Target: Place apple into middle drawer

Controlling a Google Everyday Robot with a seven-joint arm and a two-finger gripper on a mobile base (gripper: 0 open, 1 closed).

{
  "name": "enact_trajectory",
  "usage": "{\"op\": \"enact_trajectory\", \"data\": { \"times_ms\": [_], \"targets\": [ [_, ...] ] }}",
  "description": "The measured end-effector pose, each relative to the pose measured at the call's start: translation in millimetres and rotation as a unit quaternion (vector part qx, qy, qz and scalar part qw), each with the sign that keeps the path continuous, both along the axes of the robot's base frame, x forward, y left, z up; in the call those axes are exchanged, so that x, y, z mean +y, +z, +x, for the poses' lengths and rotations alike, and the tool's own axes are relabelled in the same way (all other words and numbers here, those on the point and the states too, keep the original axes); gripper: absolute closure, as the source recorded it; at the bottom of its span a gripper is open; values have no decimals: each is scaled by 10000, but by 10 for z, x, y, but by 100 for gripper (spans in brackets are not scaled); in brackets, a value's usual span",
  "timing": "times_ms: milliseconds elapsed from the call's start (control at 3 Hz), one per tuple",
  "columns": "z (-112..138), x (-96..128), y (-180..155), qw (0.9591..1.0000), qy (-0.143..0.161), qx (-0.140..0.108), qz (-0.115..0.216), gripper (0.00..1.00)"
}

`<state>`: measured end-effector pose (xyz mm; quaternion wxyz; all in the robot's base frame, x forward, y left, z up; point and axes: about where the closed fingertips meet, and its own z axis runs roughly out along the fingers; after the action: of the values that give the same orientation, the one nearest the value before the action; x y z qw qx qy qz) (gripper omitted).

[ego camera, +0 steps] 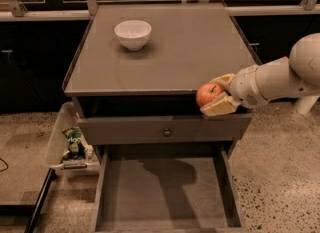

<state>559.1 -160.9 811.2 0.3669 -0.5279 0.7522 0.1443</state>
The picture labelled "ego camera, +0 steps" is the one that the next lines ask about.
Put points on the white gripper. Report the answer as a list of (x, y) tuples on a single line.
[(246, 86)]

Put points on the red apple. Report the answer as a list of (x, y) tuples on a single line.
[(207, 93)]

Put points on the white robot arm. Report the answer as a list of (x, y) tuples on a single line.
[(296, 76)]

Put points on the upper grey drawer with knob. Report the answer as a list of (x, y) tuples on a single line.
[(163, 129)]

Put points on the grey wooden drawer cabinet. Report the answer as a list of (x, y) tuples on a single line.
[(189, 45)]

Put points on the open lower grey drawer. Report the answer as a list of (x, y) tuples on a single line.
[(166, 188)]

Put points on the white table leg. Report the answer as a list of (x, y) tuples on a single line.
[(304, 105)]

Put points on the white ceramic bowl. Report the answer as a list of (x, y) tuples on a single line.
[(133, 34)]

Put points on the green snack bag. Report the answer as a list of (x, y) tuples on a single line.
[(75, 149)]

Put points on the clear plastic storage bin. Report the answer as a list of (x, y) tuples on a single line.
[(67, 118)]

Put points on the metal railing frame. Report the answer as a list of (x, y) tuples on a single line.
[(50, 10)]

